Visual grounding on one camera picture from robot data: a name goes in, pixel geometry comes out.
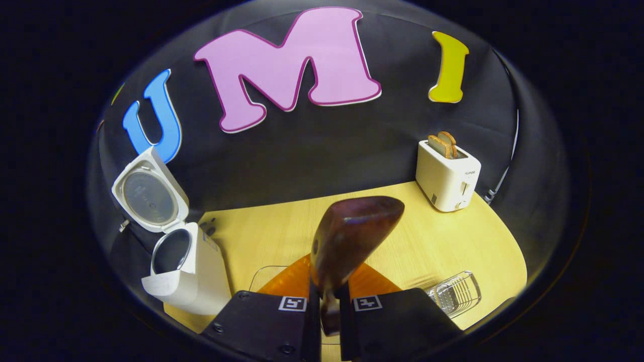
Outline white toaster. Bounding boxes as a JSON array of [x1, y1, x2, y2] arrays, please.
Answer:
[[416, 140, 481, 213]]

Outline clear chopstick holder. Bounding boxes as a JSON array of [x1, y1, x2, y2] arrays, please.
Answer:
[[427, 270, 482, 319]]

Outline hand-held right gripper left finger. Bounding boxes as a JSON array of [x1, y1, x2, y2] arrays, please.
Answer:
[[201, 254, 323, 362]]

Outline clear plastic box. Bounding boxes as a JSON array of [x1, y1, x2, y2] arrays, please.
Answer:
[[250, 265, 288, 293]]

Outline brown wooden spoon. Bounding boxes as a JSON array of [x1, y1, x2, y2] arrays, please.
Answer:
[[309, 196, 406, 336]]

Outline black power cable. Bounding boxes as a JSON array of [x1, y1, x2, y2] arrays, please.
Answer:
[[485, 108, 520, 205]]

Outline black backdrop cloth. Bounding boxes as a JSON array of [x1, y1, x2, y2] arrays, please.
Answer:
[[86, 0, 572, 282]]

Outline white rice cooker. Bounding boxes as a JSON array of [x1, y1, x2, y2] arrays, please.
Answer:
[[112, 146, 233, 316]]

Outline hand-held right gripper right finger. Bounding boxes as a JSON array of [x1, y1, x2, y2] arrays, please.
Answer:
[[340, 261, 463, 362]]

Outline brown toast slice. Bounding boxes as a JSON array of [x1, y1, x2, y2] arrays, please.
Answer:
[[428, 135, 452, 159], [438, 131, 458, 158]]

